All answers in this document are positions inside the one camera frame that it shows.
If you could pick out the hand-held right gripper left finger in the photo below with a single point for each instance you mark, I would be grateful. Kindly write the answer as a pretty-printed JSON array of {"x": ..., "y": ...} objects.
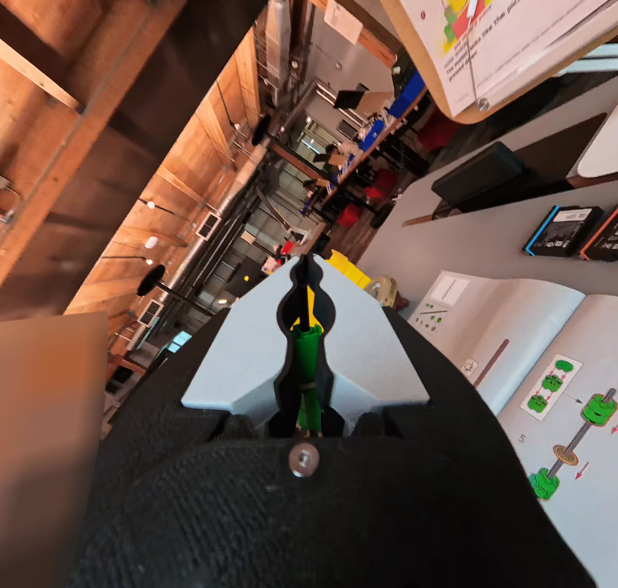
[{"x": 231, "y": 356}]

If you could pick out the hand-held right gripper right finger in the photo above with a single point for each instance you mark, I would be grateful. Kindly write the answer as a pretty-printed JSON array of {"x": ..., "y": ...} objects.
[{"x": 376, "y": 356}]

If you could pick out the large green cylinder brick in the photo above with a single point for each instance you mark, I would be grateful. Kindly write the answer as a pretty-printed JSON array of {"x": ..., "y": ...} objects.
[{"x": 305, "y": 356}]

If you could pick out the toy bamboo stalk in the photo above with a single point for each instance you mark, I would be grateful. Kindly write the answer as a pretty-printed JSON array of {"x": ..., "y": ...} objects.
[{"x": 306, "y": 404}]

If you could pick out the curved desk lamp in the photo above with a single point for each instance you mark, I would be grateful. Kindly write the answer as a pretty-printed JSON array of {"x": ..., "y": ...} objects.
[{"x": 275, "y": 211}]

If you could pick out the black desk device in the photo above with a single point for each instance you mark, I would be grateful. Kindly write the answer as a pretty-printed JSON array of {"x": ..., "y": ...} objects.
[{"x": 478, "y": 173}]

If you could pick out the round tan toy pot base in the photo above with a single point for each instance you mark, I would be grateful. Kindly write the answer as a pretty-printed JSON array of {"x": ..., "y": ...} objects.
[{"x": 384, "y": 291}]

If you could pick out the white ceiling vent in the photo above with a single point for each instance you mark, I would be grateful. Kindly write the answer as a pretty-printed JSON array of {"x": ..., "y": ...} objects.
[
  {"x": 150, "y": 313},
  {"x": 208, "y": 225}
]

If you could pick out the black floor lamp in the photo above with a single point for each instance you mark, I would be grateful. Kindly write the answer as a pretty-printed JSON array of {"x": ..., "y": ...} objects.
[{"x": 150, "y": 280}]

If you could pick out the white smoke detector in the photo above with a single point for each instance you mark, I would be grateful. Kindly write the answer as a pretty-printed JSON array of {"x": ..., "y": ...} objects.
[{"x": 151, "y": 242}]

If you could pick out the red beanbag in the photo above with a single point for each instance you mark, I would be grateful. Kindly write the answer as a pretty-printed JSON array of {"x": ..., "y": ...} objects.
[
  {"x": 384, "y": 182},
  {"x": 350, "y": 215},
  {"x": 437, "y": 132}
]

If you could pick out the building instruction booklet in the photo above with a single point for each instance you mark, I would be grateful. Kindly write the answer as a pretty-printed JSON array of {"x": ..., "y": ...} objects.
[{"x": 531, "y": 337}]

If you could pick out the long wooden workbench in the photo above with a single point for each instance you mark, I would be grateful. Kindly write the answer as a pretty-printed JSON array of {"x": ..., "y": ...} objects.
[{"x": 381, "y": 139}]

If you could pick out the blue plastic bin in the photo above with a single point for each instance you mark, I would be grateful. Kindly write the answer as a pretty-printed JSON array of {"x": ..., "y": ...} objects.
[
  {"x": 371, "y": 134},
  {"x": 408, "y": 96}
]

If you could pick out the black battery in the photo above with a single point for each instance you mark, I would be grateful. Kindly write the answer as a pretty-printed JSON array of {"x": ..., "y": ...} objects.
[
  {"x": 562, "y": 231},
  {"x": 603, "y": 240}
]

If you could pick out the white tray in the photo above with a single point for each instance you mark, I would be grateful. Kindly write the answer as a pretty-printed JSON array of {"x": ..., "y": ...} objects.
[{"x": 601, "y": 149}]

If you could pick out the white paper notice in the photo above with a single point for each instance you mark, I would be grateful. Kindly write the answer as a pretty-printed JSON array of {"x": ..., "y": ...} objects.
[{"x": 343, "y": 18}]

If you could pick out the silver ventilation duct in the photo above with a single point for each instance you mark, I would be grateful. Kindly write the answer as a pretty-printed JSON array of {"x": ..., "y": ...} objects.
[{"x": 207, "y": 240}]

